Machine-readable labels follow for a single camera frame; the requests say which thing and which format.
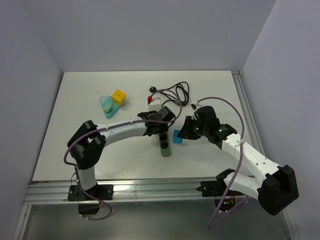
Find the light green plug adapter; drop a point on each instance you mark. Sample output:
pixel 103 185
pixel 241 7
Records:
pixel 107 107

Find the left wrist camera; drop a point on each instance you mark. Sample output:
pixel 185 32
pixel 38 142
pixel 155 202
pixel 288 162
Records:
pixel 154 103

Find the blue plug adapter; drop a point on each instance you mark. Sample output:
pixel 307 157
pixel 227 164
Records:
pixel 175 138

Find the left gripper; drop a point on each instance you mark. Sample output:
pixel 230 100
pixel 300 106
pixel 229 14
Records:
pixel 164 128

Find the green power strip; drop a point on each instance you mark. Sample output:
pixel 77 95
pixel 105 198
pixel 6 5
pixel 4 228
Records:
pixel 165 149

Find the teal triangular power strip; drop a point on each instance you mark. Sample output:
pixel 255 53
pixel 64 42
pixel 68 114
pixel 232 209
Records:
pixel 103 100

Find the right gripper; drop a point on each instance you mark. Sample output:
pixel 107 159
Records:
pixel 186 131

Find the aluminium rail frame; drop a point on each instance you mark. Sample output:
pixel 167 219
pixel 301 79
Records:
pixel 154 198

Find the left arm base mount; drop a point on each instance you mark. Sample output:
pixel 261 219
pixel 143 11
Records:
pixel 92 200

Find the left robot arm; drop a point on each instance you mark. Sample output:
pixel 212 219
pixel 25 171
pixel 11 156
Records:
pixel 85 147

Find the yellow cube socket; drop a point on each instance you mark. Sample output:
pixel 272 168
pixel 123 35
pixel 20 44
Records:
pixel 118 97

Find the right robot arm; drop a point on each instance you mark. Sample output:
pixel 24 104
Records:
pixel 274 186

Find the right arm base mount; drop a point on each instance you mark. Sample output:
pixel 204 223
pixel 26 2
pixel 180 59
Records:
pixel 216 188

